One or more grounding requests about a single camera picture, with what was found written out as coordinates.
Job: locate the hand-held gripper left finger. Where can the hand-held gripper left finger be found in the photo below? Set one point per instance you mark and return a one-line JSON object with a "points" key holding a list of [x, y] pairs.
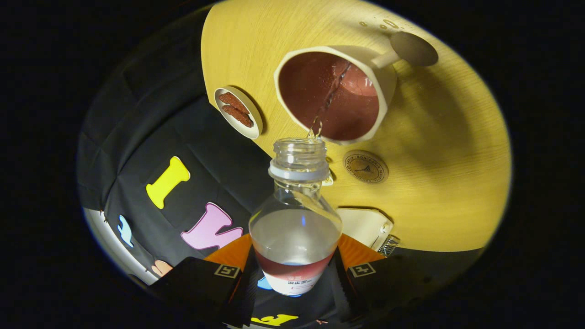
{"points": [[244, 294]]}

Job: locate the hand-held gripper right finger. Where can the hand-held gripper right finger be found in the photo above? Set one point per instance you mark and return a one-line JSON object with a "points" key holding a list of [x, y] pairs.
{"points": [[340, 294]]}

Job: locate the clear juice bottle red label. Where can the clear juice bottle red label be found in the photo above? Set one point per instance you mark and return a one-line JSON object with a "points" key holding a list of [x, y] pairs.
{"points": [[295, 242]]}

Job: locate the round wooden coaster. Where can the round wooden coaster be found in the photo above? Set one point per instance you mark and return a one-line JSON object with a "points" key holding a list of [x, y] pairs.
{"points": [[365, 167]]}

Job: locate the beige cup brown inside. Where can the beige cup brown inside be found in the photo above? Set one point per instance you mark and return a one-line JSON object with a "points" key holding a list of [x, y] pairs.
{"points": [[384, 77]]}

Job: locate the white toaster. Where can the white toaster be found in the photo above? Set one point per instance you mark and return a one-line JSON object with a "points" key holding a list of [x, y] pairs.
{"points": [[361, 226]]}

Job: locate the wooden table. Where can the wooden table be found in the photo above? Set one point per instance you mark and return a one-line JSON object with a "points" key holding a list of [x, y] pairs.
{"points": [[434, 160]]}

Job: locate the round white plate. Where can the round white plate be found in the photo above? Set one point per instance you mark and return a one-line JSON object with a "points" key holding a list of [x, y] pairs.
{"points": [[253, 130]]}

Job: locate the red meat piece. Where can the red meat piece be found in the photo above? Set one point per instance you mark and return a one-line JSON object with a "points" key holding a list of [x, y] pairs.
{"points": [[238, 116], [233, 102]]}

